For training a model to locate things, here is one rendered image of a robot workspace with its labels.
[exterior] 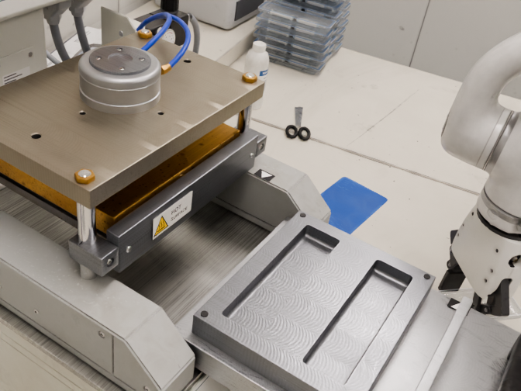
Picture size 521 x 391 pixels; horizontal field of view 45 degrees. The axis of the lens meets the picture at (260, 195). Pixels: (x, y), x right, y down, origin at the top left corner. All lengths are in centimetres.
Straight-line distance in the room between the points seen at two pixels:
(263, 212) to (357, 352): 24
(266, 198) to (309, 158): 51
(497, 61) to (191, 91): 32
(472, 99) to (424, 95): 88
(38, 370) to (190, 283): 18
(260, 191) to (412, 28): 246
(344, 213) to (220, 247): 43
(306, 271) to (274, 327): 10
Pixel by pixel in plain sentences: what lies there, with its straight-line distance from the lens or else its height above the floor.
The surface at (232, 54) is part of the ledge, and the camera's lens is 155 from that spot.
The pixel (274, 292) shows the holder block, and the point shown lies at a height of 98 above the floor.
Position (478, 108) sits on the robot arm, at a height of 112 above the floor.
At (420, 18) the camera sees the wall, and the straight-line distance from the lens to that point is 312.
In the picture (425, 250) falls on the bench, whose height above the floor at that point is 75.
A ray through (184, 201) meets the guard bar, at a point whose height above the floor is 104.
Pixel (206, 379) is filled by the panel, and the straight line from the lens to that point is 63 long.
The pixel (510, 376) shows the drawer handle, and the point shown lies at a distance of 60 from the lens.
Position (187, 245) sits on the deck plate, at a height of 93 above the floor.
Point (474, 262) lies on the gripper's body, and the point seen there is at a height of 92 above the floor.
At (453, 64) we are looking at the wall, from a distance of 317.
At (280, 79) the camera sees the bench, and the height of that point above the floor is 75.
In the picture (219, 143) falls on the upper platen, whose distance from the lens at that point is 68.
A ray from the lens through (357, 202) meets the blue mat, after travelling 116.
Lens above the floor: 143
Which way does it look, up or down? 37 degrees down
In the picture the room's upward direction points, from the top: 10 degrees clockwise
